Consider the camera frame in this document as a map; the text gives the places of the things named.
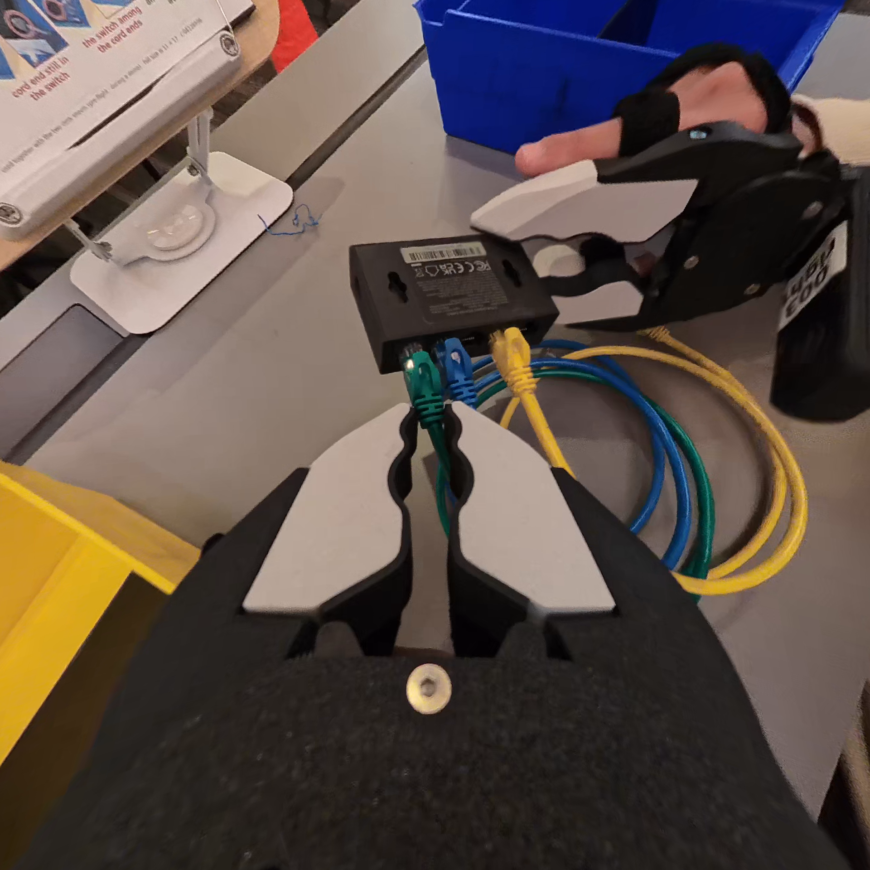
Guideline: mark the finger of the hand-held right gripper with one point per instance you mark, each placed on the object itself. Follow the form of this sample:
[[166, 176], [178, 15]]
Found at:
[[578, 204], [605, 306]]

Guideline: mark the black bin divider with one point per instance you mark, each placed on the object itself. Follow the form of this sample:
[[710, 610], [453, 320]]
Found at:
[[625, 24]]

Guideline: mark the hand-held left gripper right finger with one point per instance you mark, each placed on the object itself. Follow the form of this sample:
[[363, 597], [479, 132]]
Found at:
[[530, 537]]

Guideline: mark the blue plastic bin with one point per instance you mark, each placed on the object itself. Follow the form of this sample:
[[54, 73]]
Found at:
[[510, 81]]

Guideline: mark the orange striped traffic cone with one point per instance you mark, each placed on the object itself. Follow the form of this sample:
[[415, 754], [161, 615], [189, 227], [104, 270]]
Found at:
[[296, 34]]

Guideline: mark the yellow plastic bin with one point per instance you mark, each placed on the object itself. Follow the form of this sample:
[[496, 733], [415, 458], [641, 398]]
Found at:
[[41, 578]]

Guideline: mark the person's right forearm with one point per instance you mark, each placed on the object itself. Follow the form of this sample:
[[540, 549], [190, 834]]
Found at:
[[836, 129]]

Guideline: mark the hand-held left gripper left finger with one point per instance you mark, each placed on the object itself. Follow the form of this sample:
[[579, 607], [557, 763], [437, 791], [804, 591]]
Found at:
[[340, 530]]

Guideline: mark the beige trousers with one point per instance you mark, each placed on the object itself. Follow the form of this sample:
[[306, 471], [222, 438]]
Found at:
[[862, 713]]

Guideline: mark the black network switch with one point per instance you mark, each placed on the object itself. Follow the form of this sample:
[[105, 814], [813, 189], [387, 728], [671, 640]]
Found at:
[[462, 292]]

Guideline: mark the person's right hand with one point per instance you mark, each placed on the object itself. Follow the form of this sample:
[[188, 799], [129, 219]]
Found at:
[[720, 95]]

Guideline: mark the blue thread scrap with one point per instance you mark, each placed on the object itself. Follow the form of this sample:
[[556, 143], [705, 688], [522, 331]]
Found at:
[[299, 221]]

